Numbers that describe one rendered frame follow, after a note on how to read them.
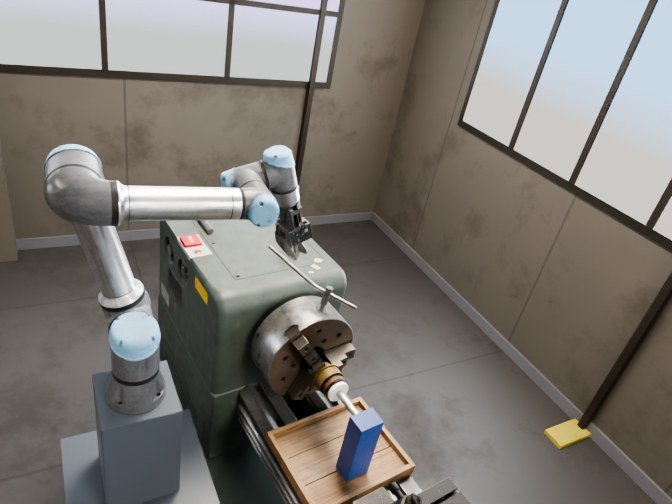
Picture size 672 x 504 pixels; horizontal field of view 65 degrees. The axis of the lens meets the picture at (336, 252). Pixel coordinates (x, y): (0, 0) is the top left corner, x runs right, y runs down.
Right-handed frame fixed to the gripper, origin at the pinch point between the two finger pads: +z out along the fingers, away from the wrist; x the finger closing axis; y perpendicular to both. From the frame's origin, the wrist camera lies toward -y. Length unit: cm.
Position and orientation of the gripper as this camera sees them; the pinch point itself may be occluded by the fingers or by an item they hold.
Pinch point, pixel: (293, 255)
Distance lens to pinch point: 157.4
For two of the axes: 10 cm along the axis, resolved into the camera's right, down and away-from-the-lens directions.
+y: 5.7, 4.5, -6.9
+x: 8.2, -4.1, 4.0
